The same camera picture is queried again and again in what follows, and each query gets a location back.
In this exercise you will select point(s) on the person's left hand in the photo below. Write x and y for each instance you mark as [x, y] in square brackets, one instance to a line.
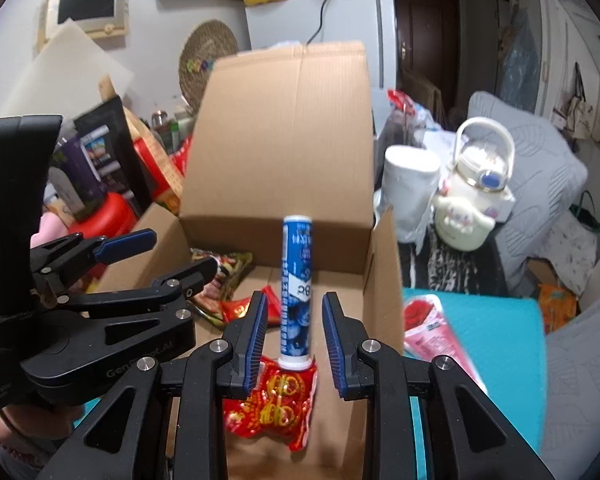
[45, 417]

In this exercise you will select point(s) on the brown cardboard box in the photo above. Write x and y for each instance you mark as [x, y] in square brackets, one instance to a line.
[280, 150]

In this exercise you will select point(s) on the red printed plastic bag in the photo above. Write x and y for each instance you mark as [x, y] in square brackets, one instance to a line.
[405, 107]

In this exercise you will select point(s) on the beige wall intercom panel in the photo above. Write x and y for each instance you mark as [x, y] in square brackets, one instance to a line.
[85, 10]

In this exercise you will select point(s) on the black white patterned cloth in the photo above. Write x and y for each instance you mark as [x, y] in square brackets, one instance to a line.
[450, 270]

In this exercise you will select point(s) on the leaning brown boards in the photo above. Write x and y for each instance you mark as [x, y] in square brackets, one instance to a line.
[422, 97]

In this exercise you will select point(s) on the white floral bag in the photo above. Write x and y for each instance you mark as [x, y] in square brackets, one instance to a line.
[575, 252]

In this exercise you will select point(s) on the white foam board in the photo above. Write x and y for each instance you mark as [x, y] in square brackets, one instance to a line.
[75, 75]

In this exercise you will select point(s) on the black snack pouch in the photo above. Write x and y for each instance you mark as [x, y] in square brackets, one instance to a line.
[105, 125]

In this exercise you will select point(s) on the blue candy tube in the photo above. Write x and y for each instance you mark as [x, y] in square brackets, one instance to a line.
[297, 285]

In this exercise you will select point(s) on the small grey covered chair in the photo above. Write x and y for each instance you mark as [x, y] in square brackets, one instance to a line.
[540, 170]

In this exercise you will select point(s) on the white mini fridge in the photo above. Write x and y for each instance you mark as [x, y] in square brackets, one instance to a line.
[350, 25]

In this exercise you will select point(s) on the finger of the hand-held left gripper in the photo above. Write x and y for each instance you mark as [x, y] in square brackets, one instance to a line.
[125, 245]
[190, 277]

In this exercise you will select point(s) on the white paper roll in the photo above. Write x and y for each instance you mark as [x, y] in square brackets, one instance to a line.
[410, 185]

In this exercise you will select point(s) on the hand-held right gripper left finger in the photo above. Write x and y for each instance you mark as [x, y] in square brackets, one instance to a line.
[257, 340]

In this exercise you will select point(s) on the large grey covered chair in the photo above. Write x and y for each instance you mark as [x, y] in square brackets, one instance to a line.
[580, 385]

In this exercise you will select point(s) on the orange packet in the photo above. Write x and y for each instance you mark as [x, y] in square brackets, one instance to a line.
[557, 307]

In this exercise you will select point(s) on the white cartoon water bottle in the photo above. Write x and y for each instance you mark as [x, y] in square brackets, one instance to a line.
[472, 200]

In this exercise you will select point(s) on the large red snack packet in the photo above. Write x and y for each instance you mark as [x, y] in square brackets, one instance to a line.
[275, 405]

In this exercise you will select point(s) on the red plastic container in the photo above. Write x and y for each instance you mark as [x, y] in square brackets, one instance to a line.
[110, 217]

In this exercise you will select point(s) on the red gift box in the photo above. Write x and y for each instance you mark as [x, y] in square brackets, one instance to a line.
[155, 170]

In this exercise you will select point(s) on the blue plastic-wrapped panel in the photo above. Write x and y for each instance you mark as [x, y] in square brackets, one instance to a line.
[520, 60]

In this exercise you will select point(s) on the round woven tray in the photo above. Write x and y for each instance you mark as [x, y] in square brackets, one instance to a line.
[207, 45]

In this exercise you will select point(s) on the teal bubble mat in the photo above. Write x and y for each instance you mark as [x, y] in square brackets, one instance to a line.
[500, 360]

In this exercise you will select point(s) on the pink bottle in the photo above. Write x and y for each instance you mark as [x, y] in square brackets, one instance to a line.
[47, 227]

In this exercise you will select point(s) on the dark brown door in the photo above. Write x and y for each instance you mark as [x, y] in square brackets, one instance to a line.
[425, 35]

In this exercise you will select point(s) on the pink cone-shaped packet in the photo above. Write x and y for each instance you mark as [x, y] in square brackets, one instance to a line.
[430, 330]

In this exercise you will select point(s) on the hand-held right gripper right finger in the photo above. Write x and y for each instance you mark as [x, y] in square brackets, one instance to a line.
[332, 345]

